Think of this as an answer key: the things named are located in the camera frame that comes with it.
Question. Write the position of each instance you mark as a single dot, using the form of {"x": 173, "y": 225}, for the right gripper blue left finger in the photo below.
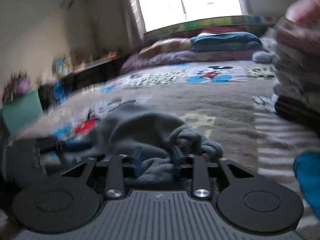
{"x": 138, "y": 161}

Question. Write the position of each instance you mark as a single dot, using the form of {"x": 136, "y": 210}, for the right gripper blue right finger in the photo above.
{"x": 175, "y": 157}

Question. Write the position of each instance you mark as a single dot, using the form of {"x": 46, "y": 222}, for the grey fleece garment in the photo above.
{"x": 148, "y": 135}

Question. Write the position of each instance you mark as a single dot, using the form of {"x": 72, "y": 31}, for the pile of folded clothes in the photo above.
{"x": 296, "y": 44}

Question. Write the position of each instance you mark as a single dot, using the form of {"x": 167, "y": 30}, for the green storage box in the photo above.
{"x": 22, "y": 111}

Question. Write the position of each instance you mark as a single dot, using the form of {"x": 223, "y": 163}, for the Mickey Mouse bed blanket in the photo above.
{"x": 231, "y": 110}

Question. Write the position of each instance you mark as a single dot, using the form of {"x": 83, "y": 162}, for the cluttered side shelf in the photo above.
{"x": 55, "y": 89}

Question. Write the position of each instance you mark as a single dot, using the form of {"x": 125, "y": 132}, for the purple quilt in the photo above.
{"x": 178, "y": 50}

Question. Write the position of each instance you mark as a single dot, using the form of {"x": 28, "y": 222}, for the blue pillow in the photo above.
{"x": 234, "y": 41}

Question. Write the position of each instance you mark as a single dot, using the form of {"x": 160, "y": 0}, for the grey plush toy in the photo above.
{"x": 263, "y": 56}

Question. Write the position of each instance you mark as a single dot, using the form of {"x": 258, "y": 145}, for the colourful headboard strip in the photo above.
{"x": 253, "y": 24}

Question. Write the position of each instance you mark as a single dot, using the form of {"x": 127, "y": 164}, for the window with wooden frame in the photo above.
{"x": 149, "y": 15}

